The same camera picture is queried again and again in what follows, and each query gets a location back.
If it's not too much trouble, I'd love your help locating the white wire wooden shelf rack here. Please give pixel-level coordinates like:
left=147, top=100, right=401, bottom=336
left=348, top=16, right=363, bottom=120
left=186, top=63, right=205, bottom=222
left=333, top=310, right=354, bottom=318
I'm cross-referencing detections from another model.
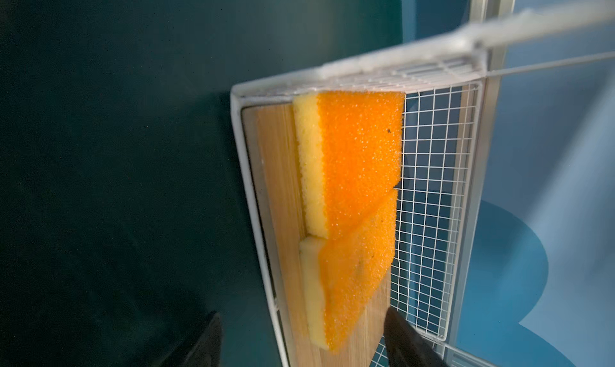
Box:
left=231, top=0, right=614, bottom=366

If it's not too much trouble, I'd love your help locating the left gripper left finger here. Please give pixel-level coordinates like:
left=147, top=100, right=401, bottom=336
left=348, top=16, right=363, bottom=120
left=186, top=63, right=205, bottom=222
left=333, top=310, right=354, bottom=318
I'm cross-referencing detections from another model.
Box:
left=159, top=311, right=223, bottom=367

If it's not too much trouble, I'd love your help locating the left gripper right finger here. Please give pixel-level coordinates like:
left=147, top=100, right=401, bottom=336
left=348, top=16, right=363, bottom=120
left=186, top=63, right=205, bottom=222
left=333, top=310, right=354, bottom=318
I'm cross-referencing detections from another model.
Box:
left=384, top=307, right=448, bottom=367

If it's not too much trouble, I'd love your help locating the orange sponge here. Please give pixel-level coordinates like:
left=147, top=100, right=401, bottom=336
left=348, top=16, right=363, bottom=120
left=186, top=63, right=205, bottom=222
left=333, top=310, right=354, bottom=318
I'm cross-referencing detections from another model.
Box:
left=299, top=189, right=397, bottom=352
left=292, top=91, right=405, bottom=239

